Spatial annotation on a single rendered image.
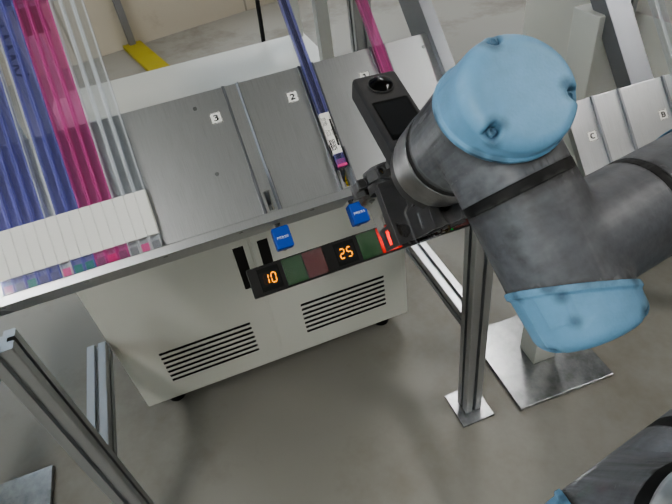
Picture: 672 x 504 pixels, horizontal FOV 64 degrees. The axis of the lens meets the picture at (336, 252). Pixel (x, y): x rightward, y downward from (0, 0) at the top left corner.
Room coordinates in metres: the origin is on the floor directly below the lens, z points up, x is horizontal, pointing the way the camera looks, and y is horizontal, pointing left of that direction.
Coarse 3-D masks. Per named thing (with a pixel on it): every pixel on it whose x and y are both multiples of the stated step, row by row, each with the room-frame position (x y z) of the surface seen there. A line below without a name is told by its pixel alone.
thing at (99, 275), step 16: (336, 192) 0.59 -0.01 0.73; (288, 208) 0.58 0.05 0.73; (304, 208) 0.58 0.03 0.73; (320, 208) 0.60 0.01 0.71; (336, 208) 0.64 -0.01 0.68; (240, 224) 0.56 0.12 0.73; (256, 224) 0.56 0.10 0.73; (272, 224) 0.58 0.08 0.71; (192, 240) 0.55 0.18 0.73; (208, 240) 0.55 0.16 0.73; (224, 240) 0.57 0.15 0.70; (144, 256) 0.53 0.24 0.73; (160, 256) 0.53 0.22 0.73; (176, 256) 0.56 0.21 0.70; (80, 272) 0.52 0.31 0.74; (96, 272) 0.51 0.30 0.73; (112, 272) 0.52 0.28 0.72; (128, 272) 0.55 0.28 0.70; (32, 288) 0.50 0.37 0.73; (48, 288) 0.50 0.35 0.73; (64, 288) 0.51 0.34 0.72; (80, 288) 0.54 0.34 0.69; (0, 304) 0.49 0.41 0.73; (16, 304) 0.50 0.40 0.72; (32, 304) 0.52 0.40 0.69
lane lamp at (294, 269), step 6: (288, 258) 0.55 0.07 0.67; (294, 258) 0.55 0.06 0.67; (300, 258) 0.55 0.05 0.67; (282, 264) 0.55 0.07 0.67; (288, 264) 0.55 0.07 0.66; (294, 264) 0.55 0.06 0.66; (300, 264) 0.55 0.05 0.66; (288, 270) 0.54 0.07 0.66; (294, 270) 0.54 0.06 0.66; (300, 270) 0.54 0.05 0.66; (288, 276) 0.53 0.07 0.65; (294, 276) 0.53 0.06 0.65; (300, 276) 0.53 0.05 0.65; (306, 276) 0.53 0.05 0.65; (288, 282) 0.53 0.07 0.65; (294, 282) 0.53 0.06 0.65
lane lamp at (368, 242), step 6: (360, 234) 0.58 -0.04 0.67; (366, 234) 0.58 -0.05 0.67; (372, 234) 0.58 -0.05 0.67; (360, 240) 0.57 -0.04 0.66; (366, 240) 0.57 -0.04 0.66; (372, 240) 0.57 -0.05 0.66; (360, 246) 0.57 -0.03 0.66; (366, 246) 0.57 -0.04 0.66; (372, 246) 0.57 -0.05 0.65; (378, 246) 0.57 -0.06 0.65; (366, 252) 0.56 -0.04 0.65; (372, 252) 0.56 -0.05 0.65; (378, 252) 0.56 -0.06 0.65; (366, 258) 0.55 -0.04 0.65
